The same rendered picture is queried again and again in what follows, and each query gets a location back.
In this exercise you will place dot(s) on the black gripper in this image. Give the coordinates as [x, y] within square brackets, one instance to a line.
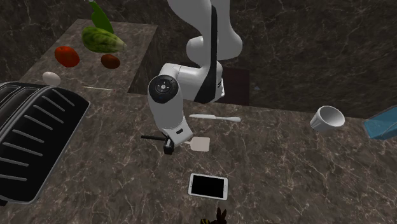
[168, 147]

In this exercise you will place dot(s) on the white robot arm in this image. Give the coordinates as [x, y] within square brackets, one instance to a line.
[198, 77]

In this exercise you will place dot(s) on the white knife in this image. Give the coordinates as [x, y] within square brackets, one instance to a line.
[214, 117]

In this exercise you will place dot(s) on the white tablet with black screen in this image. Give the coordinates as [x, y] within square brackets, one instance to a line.
[208, 186]

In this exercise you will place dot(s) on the dark brown figure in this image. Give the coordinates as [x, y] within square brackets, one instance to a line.
[217, 217]

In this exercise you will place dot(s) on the thin white stick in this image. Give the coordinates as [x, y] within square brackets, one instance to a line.
[98, 88]

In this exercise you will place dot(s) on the dark red robot stand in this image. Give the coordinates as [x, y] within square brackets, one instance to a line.
[237, 86]

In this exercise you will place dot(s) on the dark red round fruit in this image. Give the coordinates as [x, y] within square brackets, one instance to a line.
[110, 61]

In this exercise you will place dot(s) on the green lettuce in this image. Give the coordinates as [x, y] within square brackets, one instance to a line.
[102, 40]

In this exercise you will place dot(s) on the black toaster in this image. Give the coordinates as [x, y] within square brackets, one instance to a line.
[34, 136]

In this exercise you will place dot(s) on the white egg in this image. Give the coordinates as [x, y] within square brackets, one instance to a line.
[51, 78]

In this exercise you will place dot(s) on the red tomato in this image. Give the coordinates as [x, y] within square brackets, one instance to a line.
[67, 56]

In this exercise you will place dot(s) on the green bottle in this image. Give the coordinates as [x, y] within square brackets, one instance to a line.
[100, 18]

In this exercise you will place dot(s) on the white cup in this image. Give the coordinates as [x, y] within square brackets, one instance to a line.
[328, 118]

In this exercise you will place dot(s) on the blue box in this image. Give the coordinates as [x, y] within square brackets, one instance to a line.
[382, 125]

